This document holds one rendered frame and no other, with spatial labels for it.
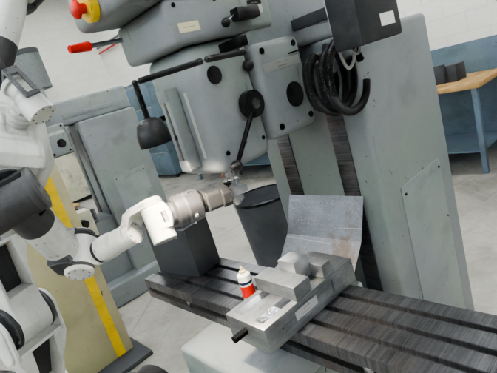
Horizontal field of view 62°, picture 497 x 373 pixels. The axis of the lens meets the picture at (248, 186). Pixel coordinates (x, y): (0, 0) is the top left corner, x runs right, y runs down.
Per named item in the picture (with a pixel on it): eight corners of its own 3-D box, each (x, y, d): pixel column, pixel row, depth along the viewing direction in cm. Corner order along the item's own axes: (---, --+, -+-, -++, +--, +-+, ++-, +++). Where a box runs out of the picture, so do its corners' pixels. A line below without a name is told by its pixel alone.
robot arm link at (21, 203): (13, 253, 96) (-23, 224, 85) (2, 227, 101) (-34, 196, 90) (60, 225, 100) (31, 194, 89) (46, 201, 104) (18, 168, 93)
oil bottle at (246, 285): (251, 303, 121) (239, 270, 119) (241, 300, 124) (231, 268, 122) (259, 295, 124) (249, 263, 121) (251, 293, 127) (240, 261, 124)
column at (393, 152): (442, 461, 153) (350, 30, 114) (337, 410, 188) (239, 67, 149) (488, 372, 184) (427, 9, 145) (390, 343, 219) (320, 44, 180)
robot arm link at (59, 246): (58, 286, 115) (14, 250, 97) (61, 245, 123) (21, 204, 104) (99, 277, 116) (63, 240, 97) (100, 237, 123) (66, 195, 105)
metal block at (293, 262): (299, 283, 109) (293, 263, 107) (282, 279, 113) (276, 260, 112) (311, 274, 112) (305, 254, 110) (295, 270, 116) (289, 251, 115)
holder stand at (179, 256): (200, 277, 148) (182, 226, 143) (160, 273, 162) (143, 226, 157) (220, 260, 157) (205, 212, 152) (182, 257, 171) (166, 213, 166)
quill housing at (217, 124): (225, 176, 102) (184, 45, 94) (180, 177, 118) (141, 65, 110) (276, 151, 114) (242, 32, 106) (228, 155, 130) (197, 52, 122)
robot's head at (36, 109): (24, 134, 98) (35, 108, 94) (-5, 103, 99) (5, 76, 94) (46, 128, 104) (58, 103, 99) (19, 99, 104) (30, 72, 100)
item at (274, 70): (278, 140, 112) (251, 42, 105) (222, 146, 130) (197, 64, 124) (319, 121, 123) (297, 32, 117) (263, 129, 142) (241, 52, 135)
